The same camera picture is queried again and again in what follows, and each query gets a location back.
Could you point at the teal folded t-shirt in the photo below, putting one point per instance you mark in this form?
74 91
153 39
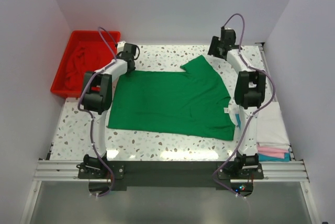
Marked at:
272 142

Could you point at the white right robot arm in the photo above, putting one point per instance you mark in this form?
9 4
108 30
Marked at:
249 95

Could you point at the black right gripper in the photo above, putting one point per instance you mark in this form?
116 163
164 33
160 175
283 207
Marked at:
214 49

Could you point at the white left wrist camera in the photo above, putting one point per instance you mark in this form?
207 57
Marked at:
120 46

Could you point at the red t-shirt in bin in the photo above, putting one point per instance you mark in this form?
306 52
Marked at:
86 56

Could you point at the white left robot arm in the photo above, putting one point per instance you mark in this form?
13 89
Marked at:
96 99

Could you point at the aluminium frame rail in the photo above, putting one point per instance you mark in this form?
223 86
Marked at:
66 171

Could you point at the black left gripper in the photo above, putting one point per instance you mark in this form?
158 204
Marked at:
131 66

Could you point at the green t-shirt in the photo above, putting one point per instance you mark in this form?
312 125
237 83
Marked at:
189 102

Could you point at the red plastic bin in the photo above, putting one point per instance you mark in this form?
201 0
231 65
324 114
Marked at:
112 37

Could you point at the right side aluminium rail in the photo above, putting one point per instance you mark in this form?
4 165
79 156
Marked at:
262 53

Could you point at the white folded t-shirt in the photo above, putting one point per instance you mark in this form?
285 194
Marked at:
236 116

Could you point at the pink folded t-shirt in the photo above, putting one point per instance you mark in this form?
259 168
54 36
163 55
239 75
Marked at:
272 152

